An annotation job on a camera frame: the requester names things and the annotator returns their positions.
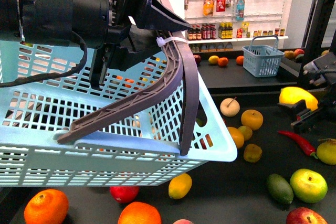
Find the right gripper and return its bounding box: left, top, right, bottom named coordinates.
left=278, top=52, right=335, bottom=134

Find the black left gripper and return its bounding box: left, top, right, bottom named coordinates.
left=89, top=0, right=191, bottom=89

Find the yellow lemon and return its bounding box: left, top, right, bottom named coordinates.
left=168, top=173, right=192, bottom=199
left=279, top=87, right=318, bottom=111

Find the large light blue basket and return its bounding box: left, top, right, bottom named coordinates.
left=1, top=41, right=237, bottom=187

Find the back fruit tray shelf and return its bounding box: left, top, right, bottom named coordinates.
left=198, top=60, right=297, bottom=95

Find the black fruit tray shelf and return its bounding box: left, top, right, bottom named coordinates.
left=1, top=93, right=335, bottom=223

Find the white zip tie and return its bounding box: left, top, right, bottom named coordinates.
left=156, top=36, right=188, bottom=47

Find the small blue basket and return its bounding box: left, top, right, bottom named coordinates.
left=242, top=35, right=285, bottom=78

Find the yellow pear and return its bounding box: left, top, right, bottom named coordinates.
left=317, top=138, right=336, bottom=165

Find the red chili pepper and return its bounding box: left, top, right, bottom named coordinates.
left=278, top=131, right=318, bottom=159

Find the golden apple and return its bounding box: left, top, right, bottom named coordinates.
left=241, top=109, right=264, bottom=131

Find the kiwi upper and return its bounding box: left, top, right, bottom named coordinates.
left=238, top=125, right=253, bottom=141

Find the kiwi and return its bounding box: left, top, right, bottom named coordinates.
left=243, top=144, right=262, bottom=163
left=238, top=125, right=253, bottom=141

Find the white pear with stem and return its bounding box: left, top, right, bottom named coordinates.
left=219, top=98, right=240, bottom=117

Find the orange yellow mango fruit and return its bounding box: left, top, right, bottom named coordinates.
left=227, top=126, right=245, bottom=149

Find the kiwi lower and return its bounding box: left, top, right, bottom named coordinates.
left=243, top=144, right=262, bottom=163

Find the green apple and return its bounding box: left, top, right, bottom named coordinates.
left=290, top=168, right=328, bottom=204

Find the green avocado near front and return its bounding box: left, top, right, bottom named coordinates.
left=266, top=174, right=294, bottom=205

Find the red apple front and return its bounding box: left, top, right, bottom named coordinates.
left=286, top=207, right=327, bottom=224

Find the red pomegranate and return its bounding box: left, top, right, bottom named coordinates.
left=109, top=186, right=140, bottom=204

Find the orange fruit at left edge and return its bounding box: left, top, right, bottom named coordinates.
left=118, top=201, right=162, bottom=224

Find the pale peach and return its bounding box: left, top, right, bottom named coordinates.
left=173, top=219, right=194, bottom=224

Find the large orange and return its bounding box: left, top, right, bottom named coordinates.
left=24, top=189, right=69, bottom=224

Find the grey basket handle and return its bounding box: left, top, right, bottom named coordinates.
left=57, top=0, right=199, bottom=156

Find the black cable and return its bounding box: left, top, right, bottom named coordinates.
left=0, top=31, right=88, bottom=88

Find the black shelf post right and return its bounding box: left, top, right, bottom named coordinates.
left=301, top=0, right=335, bottom=67

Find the white wall product shelf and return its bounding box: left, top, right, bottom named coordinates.
left=184, top=0, right=292, bottom=52

